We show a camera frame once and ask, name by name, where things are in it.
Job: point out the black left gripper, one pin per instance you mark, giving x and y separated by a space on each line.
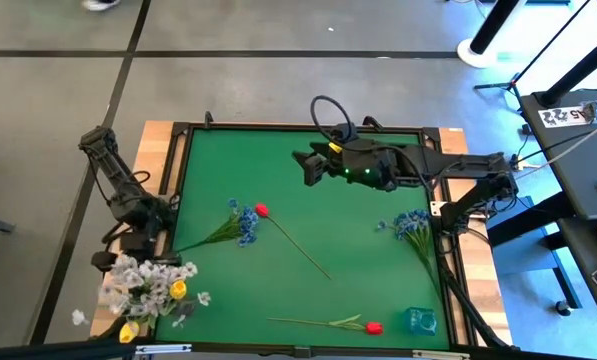
138 225

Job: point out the silver metal bracket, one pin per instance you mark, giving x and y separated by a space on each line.
440 354
163 349

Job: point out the red tulip with leaves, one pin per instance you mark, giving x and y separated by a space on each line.
374 328

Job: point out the black post white round base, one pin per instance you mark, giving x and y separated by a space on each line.
495 20

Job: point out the black rig crossbeam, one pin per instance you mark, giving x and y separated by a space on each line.
53 350

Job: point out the person's shoe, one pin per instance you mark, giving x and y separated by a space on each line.
100 4

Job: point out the green table mat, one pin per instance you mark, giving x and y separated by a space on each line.
328 240

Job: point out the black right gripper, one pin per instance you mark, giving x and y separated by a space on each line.
363 162

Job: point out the pale white flower bunch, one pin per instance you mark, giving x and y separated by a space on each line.
123 280
155 280

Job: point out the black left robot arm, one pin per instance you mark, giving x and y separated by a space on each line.
110 165

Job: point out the loose white flower bloom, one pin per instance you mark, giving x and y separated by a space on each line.
79 317

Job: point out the dark grey desk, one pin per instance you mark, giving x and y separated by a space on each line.
573 165
578 240

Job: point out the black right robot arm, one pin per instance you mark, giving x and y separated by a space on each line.
478 162

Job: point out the white paper label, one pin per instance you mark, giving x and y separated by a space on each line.
560 117

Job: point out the yellow artificial tulip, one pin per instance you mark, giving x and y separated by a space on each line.
178 290
128 332

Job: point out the teal glass vase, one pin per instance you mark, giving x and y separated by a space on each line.
420 321

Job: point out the black caster wheel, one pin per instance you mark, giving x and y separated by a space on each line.
564 308

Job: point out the red artificial rose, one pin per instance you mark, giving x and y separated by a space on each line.
262 210

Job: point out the thin black light stand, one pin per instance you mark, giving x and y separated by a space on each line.
515 80

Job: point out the black slanted post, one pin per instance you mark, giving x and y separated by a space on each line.
583 67

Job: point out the blue flower bunch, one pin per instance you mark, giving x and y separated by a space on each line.
248 227
412 222

